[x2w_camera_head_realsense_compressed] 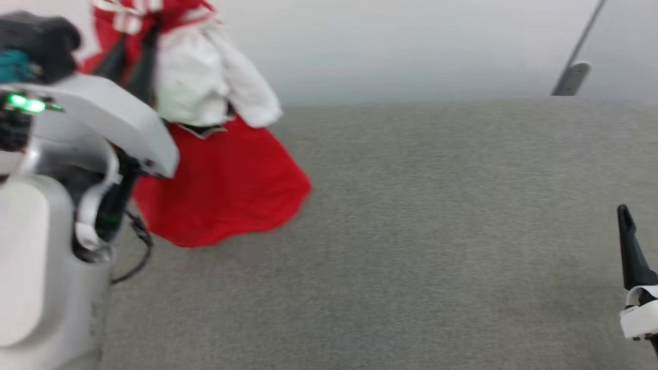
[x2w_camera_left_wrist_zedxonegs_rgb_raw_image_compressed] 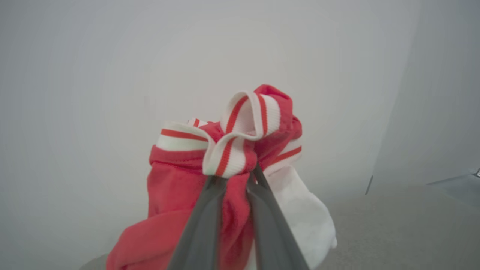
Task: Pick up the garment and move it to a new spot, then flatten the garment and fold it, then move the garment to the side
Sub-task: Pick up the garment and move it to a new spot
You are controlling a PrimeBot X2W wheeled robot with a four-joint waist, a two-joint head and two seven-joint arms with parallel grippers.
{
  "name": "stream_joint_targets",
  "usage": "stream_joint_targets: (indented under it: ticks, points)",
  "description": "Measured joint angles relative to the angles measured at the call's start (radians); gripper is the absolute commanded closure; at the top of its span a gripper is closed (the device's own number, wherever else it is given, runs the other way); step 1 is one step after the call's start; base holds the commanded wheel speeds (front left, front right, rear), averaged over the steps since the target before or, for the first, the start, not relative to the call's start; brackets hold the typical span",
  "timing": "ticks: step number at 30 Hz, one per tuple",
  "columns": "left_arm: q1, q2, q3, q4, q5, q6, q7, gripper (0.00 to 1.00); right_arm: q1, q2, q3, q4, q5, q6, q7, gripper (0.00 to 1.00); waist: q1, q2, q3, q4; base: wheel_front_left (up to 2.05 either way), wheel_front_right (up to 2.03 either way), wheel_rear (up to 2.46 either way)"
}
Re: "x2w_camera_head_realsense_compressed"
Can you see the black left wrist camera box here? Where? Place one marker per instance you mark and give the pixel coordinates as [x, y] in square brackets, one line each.
[49, 41]

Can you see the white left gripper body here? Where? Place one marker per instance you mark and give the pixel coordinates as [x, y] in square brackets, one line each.
[123, 121]

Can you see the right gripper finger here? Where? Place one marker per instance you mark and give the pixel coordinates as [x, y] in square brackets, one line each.
[633, 257]

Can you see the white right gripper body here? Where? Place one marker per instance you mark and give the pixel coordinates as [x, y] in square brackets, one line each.
[642, 316]

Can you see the grey slanted pole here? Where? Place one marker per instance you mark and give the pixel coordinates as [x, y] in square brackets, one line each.
[571, 77]

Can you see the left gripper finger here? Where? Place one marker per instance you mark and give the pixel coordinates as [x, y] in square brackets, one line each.
[144, 72]
[110, 64]

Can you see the teal left camera connector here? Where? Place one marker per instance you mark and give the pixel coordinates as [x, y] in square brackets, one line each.
[13, 67]

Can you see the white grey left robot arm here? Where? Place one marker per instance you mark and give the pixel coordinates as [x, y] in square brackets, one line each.
[36, 257]

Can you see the red and white garment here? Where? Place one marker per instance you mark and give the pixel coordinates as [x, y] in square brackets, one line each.
[226, 180]

